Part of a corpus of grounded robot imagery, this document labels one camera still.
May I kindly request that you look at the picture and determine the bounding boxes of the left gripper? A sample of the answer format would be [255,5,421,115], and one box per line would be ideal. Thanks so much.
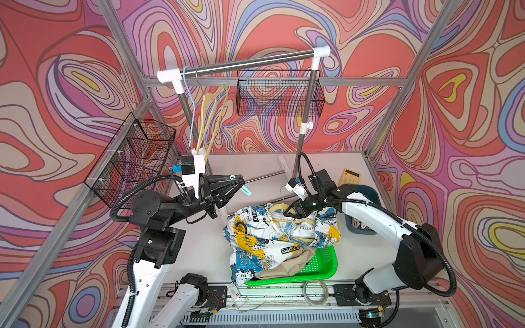
[165,177,243,230]

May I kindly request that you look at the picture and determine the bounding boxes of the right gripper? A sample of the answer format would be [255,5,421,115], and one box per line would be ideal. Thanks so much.
[283,191,326,220]

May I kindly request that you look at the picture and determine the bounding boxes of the yellow hanger front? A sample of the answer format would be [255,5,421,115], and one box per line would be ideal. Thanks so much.
[269,187,295,221]

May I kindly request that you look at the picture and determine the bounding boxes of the yellow hanger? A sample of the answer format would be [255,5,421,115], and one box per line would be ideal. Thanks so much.
[269,187,295,221]
[197,84,230,164]

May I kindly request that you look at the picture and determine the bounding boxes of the green clothespin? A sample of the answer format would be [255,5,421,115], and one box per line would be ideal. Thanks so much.
[229,174,252,197]

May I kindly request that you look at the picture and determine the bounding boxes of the printed white blue yellow shorts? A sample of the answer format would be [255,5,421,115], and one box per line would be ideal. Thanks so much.
[223,204,340,287]

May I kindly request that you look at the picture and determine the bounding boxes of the beige shorts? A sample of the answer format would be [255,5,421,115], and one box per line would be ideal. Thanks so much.
[256,247,317,280]

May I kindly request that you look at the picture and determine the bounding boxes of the light blue wire hanger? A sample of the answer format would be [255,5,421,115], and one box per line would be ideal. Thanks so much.
[182,66,196,150]

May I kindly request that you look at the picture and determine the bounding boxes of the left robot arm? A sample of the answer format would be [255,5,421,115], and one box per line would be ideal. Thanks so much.
[110,174,246,327]

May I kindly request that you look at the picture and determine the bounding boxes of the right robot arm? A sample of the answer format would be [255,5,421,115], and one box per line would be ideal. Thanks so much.
[290,169,457,303]

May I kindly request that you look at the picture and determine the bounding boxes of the dark teal clothespin bin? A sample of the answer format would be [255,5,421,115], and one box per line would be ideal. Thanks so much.
[345,184,381,235]

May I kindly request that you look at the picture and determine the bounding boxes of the yellow calculator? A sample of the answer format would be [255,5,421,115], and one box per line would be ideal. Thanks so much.
[339,169,361,185]

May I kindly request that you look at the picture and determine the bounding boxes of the green plastic basket tray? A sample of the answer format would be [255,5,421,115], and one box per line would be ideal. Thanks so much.
[245,246,339,287]

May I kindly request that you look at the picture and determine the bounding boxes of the clear tape roll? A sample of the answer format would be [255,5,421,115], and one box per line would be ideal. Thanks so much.
[302,280,329,307]

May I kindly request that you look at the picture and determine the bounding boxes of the clothes rack with steel bar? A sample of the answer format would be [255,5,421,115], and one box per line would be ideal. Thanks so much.
[157,46,331,176]

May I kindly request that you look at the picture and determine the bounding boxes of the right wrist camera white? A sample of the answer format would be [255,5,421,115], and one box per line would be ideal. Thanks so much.
[285,178,308,201]

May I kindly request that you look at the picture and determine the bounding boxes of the black wire basket left wall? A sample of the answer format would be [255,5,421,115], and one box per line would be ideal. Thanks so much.
[84,113,176,208]

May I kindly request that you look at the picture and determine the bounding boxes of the black wire basket wall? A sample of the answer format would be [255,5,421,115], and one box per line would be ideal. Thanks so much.
[84,113,176,208]
[236,68,325,118]

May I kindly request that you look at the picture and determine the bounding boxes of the black wire basket back wall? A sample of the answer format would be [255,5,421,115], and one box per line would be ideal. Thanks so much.
[236,68,325,118]

